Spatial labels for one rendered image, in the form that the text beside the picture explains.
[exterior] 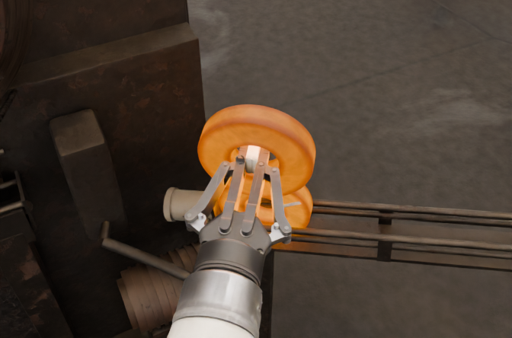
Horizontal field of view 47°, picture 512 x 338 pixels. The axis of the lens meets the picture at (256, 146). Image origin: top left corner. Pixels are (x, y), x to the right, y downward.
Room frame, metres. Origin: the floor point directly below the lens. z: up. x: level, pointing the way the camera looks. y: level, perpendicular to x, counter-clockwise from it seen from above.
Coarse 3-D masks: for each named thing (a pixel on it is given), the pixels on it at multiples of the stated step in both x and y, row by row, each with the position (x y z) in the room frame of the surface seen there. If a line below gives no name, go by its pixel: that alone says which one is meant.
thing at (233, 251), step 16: (208, 224) 0.40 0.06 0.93; (240, 224) 0.40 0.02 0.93; (256, 224) 0.40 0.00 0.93; (208, 240) 0.38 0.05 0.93; (224, 240) 0.36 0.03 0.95; (240, 240) 0.38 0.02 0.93; (256, 240) 0.38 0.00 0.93; (208, 256) 0.35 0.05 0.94; (224, 256) 0.34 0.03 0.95; (240, 256) 0.35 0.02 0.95; (256, 256) 0.35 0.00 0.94; (240, 272) 0.33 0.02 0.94; (256, 272) 0.34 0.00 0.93
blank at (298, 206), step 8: (224, 192) 0.61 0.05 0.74; (296, 192) 0.58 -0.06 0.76; (304, 192) 0.59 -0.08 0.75; (224, 200) 0.61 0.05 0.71; (240, 200) 0.60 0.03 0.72; (288, 200) 0.58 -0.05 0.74; (296, 200) 0.58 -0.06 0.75; (304, 200) 0.58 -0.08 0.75; (240, 208) 0.60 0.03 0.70; (264, 208) 0.62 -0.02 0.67; (288, 208) 0.58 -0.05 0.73; (296, 208) 0.58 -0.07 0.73; (304, 208) 0.58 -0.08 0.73; (264, 216) 0.60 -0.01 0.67; (272, 216) 0.60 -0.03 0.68; (288, 216) 0.58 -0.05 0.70; (296, 216) 0.58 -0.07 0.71; (304, 216) 0.57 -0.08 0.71; (264, 224) 0.59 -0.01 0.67; (272, 224) 0.59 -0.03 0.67; (296, 224) 0.58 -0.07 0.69; (304, 224) 0.57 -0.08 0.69
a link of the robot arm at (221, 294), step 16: (208, 272) 0.32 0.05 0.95; (224, 272) 0.32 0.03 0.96; (192, 288) 0.31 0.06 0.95; (208, 288) 0.30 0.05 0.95; (224, 288) 0.30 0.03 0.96; (240, 288) 0.31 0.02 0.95; (256, 288) 0.31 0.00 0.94; (192, 304) 0.29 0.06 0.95; (208, 304) 0.29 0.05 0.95; (224, 304) 0.29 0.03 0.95; (240, 304) 0.29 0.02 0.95; (256, 304) 0.30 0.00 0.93; (240, 320) 0.27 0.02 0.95; (256, 320) 0.28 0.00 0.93; (256, 336) 0.27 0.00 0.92
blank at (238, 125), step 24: (216, 120) 0.53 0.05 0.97; (240, 120) 0.52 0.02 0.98; (264, 120) 0.52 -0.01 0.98; (288, 120) 0.53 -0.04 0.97; (216, 144) 0.52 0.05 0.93; (240, 144) 0.52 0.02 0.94; (264, 144) 0.51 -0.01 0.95; (288, 144) 0.51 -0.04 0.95; (312, 144) 0.52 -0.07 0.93; (216, 168) 0.53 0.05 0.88; (288, 168) 0.51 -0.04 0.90; (312, 168) 0.50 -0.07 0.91; (264, 192) 0.52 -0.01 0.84; (288, 192) 0.51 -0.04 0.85
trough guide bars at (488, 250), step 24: (360, 216) 0.60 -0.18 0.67; (384, 216) 0.60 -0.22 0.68; (408, 216) 0.59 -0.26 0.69; (432, 216) 0.59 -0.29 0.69; (480, 216) 0.57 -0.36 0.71; (504, 216) 0.57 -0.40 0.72; (312, 240) 0.56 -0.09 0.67; (336, 240) 0.55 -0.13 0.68; (360, 240) 0.55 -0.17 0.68; (384, 240) 0.54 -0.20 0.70; (408, 240) 0.53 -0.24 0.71; (432, 240) 0.53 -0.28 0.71; (456, 240) 0.53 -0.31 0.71
